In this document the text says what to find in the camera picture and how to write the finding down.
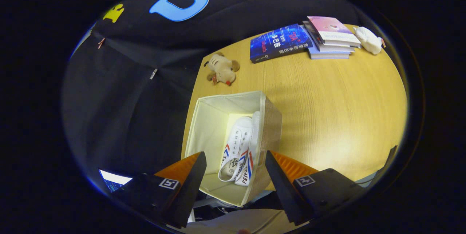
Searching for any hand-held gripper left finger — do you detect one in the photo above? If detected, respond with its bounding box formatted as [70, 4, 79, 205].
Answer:
[116, 151, 208, 229]

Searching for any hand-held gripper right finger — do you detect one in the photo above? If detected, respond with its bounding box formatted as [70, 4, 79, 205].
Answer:
[265, 150, 365, 227]

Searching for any white canvas shoe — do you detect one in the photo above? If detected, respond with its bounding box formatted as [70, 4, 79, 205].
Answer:
[218, 116, 253, 183]
[235, 111, 262, 187]

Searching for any cream fabric storage box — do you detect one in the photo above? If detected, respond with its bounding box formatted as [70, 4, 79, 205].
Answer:
[181, 90, 283, 207]

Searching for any pale cloth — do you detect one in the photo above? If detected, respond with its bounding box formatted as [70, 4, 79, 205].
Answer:
[178, 209, 299, 234]

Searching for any computer screen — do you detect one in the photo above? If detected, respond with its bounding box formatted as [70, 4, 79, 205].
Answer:
[98, 169, 133, 193]

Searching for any black backdrop cloth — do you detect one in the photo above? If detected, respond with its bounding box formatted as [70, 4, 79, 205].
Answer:
[62, 0, 364, 191]

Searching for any tan plush dog toy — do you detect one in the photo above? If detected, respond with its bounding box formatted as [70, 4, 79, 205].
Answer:
[203, 52, 241, 86]

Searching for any pale blue book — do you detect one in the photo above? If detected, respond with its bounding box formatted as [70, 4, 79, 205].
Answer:
[308, 43, 351, 60]

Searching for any dark blue book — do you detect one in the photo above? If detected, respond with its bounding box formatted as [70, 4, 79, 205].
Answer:
[250, 24, 313, 64]

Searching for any pink cover book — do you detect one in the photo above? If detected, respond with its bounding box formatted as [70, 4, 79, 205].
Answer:
[307, 16, 362, 48]

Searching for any white plush toy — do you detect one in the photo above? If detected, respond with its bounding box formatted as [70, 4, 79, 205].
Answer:
[354, 27, 386, 55]

